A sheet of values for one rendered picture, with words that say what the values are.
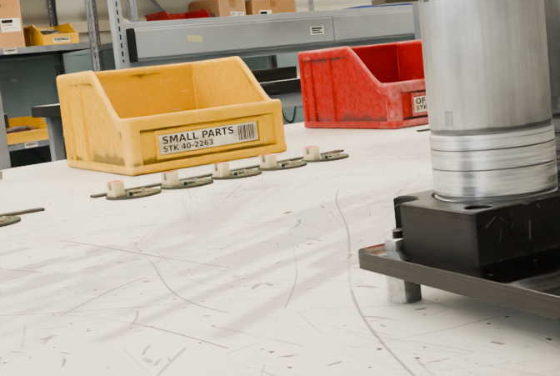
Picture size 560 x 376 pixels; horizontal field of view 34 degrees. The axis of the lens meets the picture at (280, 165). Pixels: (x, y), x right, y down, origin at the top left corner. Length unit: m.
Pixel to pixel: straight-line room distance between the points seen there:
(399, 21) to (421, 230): 3.29
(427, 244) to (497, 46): 0.04
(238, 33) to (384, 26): 0.66
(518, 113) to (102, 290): 0.11
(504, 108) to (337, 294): 0.06
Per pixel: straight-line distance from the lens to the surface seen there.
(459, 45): 0.18
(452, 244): 0.17
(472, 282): 0.16
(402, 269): 0.18
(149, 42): 2.81
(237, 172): 0.43
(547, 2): 0.20
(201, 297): 0.21
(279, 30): 3.09
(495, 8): 0.17
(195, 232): 0.30
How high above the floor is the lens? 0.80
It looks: 6 degrees down
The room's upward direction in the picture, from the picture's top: 6 degrees counter-clockwise
